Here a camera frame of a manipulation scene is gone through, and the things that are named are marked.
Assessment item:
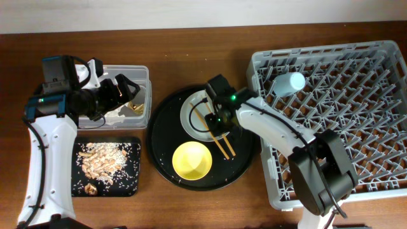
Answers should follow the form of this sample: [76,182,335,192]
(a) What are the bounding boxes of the clear plastic bin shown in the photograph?
[79,65,152,130]

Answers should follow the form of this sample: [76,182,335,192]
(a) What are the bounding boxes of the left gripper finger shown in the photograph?
[89,95,134,121]
[115,74,141,99]

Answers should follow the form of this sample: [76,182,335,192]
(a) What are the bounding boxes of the light blue cup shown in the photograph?
[273,72,306,97]

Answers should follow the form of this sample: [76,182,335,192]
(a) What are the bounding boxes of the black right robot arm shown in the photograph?
[205,74,358,228]

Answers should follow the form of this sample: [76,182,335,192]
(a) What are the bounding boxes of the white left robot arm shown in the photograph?
[17,55,140,228]

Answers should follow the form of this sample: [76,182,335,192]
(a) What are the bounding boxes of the food scraps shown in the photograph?
[76,142,141,197]

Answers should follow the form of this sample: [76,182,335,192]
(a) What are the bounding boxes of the white tissue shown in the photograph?
[104,106,135,118]

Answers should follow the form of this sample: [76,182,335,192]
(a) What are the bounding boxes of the yellow bowl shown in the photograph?
[172,141,212,181]

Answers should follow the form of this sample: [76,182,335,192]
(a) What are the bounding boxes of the wooden chopstick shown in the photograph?
[190,103,230,160]
[205,102,236,157]

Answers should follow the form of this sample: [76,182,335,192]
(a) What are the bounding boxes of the gold foil wrapper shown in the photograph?
[127,101,144,116]

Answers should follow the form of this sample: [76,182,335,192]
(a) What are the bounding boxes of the black rectangular tray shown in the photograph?
[70,136,142,198]

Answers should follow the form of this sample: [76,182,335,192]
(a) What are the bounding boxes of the grey dishwasher rack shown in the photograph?
[246,41,406,202]

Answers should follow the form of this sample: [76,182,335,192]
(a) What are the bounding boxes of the round black tray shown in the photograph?
[146,85,258,191]

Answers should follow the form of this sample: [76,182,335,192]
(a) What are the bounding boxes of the light grey plate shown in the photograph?
[179,90,214,142]

